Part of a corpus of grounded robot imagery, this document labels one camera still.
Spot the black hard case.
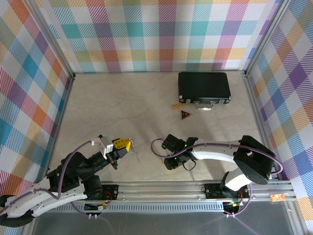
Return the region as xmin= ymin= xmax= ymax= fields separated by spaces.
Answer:
xmin=178 ymin=71 xmax=232 ymax=111

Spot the long aluminium mounting rail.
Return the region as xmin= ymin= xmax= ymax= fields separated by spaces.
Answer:
xmin=101 ymin=181 xmax=297 ymax=204

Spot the small electronics with wires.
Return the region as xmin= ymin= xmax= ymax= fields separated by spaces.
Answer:
xmin=224 ymin=200 xmax=243 ymax=208
xmin=84 ymin=202 xmax=109 ymax=212

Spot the perforated metal cable tray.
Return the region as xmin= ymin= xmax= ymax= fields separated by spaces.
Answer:
xmin=52 ymin=202 xmax=226 ymax=214

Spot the aluminium frame post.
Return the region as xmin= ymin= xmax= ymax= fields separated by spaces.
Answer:
xmin=30 ymin=0 xmax=76 ymax=80
xmin=243 ymin=0 xmax=289 ymax=77

